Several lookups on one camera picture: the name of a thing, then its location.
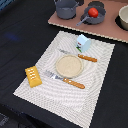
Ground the orange toy cracker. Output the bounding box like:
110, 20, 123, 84
25, 66, 42, 88

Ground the grey toy pot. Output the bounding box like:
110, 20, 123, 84
54, 0, 79, 19

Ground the red toy tomato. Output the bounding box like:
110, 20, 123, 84
88, 8, 98, 18

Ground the round wooden plate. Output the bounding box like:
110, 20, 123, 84
56, 55, 83, 78

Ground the small toy milk carton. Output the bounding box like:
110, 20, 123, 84
76, 34, 91, 52

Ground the beige woven placemat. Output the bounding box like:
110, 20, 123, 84
12, 30, 116, 128

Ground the grey toy frying pan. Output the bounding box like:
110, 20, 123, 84
77, 6, 106, 26

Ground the beige toy pot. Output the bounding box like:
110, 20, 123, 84
119, 5, 128, 30

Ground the toy knife wooden handle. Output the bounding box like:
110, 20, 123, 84
44, 70, 85, 89

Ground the toy fork wooden handle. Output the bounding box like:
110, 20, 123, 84
58, 49, 97, 62

